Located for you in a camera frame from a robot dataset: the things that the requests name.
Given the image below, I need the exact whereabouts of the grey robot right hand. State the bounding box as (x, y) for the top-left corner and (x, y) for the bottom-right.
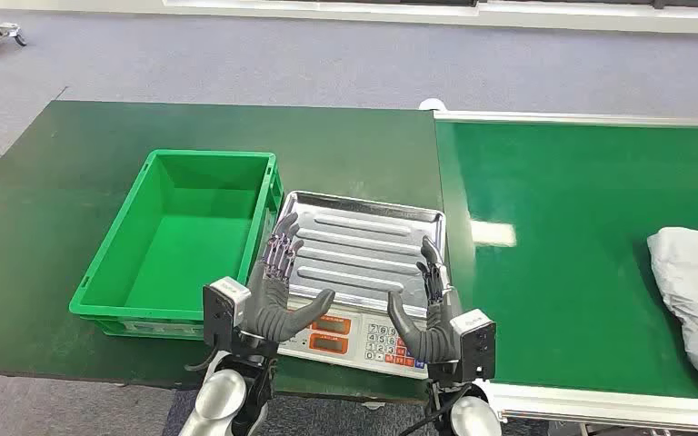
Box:
(386, 235), (464, 365)

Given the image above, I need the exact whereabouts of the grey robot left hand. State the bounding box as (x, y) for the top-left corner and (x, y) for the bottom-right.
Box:
(241, 212), (337, 344)

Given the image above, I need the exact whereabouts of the green plastic basket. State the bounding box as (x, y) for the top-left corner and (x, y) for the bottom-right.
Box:
(68, 149), (284, 342)

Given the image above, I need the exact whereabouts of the white electronic scale steel tray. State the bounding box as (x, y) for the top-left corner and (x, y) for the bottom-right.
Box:
(263, 190), (448, 382)

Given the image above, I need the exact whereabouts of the green conveyor belt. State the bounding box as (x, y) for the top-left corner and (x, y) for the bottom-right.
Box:
(433, 110), (698, 434)

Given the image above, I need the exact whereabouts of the dark green table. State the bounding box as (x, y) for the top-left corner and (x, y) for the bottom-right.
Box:
(0, 99), (467, 405)

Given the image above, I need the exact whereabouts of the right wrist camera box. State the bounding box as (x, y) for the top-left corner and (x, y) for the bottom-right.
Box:
(450, 308), (498, 383)

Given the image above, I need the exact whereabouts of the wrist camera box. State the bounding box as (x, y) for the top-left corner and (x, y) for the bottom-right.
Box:
(450, 308), (498, 383)
(202, 276), (253, 351)

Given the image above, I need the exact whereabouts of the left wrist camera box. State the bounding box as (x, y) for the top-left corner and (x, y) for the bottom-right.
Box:
(202, 276), (253, 351)

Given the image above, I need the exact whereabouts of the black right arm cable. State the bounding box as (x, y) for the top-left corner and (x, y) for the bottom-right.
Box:
(396, 384), (471, 436)

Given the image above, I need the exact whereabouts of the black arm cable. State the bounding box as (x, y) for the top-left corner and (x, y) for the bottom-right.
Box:
(396, 384), (471, 436)
(184, 345), (221, 372)

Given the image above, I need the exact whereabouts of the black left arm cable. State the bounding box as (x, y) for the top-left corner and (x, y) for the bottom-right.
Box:
(184, 345), (221, 372)

